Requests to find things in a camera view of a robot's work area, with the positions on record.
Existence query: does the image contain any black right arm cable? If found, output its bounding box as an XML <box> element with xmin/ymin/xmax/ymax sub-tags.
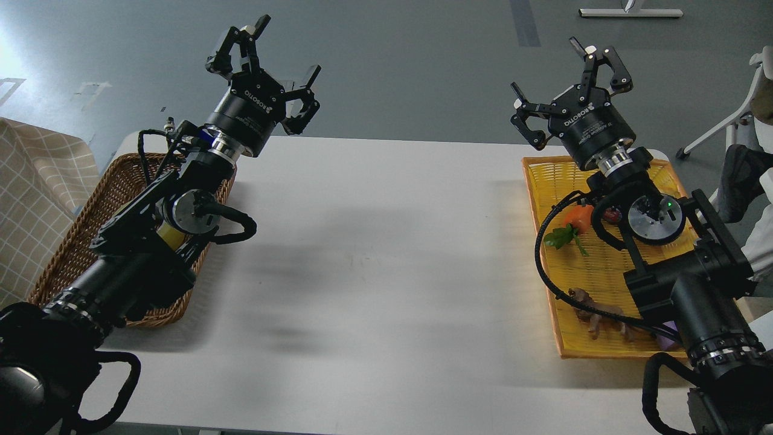
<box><xmin>534</xmin><ymin>190</ymin><xmax>683</xmax><ymax>342</ymax></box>

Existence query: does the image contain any white stand base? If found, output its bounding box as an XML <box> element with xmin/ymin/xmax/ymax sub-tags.
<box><xmin>578</xmin><ymin>1</ymin><xmax>684</xmax><ymax>19</ymax></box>

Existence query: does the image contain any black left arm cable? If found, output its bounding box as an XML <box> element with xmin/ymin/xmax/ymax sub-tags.
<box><xmin>199</xmin><ymin>202</ymin><xmax>257</xmax><ymax>245</ymax></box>

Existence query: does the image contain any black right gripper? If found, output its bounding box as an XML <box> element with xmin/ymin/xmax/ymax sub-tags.
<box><xmin>510</xmin><ymin>36</ymin><xmax>638</xmax><ymax>173</ymax></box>

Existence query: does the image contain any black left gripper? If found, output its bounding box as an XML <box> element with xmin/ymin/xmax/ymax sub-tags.
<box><xmin>202</xmin><ymin>15</ymin><xmax>322</xmax><ymax>159</ymax></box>

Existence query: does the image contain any yellow tape roll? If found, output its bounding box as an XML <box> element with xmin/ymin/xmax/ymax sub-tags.
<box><xmin>156</xmin><ymin>221</ymin><xmax>186</xmax><ymax>250</ymax></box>

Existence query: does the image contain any white rolling chair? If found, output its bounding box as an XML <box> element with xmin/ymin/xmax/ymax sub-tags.
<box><xmin>675</xmin><ymin>45</ymin><xmax>773</xmax><ymax>206</ymax></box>

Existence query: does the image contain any purple foam block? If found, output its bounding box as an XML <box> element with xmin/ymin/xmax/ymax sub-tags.
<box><xmin>654</xmin><ymin>334</ymin><xmax>682</xmax><ymax>352</ymax></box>

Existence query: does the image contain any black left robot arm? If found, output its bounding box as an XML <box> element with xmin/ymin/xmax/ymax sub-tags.
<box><xmin>2</xmin><ymin>15</ymin><xmax>321</xmax><ymax>434</ymax></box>

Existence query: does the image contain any orange toy carrot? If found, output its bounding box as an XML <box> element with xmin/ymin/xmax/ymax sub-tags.
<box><xmin>543</xmin><ymin>205</ymin><xmax>594</xmax><ymax>257</ymax></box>

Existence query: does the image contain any beige checkered cloth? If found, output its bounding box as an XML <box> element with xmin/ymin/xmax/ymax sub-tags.
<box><xmin>1</xmin><ymin>118</ymin><xmax>100</xmax><ymax>306</ymax></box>

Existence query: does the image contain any brown wicker basket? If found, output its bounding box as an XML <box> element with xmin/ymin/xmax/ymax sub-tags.
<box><xmin>27</xmin><ymin>152</ymin><xmax>236</xmax><ymax>328</ymax></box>

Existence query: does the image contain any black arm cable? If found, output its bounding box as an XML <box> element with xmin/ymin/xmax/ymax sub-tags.
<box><xmin>534</xmin><ymin>190</ymin><xmax>683</xmax><ymax>342</ymax></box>
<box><xmin>199</xmin><ymin>202</ymin><xmax>257</xmax><ymax>245</ymax></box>

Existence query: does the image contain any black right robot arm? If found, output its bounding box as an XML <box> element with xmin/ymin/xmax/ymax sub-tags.
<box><xmin>511</xmin><ymin>37</ymin><xmax>771</xmax><ymax>434</ymax></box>

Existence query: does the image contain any small drink can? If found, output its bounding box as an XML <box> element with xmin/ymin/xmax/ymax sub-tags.
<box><xmin>602</xmin><ymin>207</ymin><xmax>622</xmax><ymax>225</ymax></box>

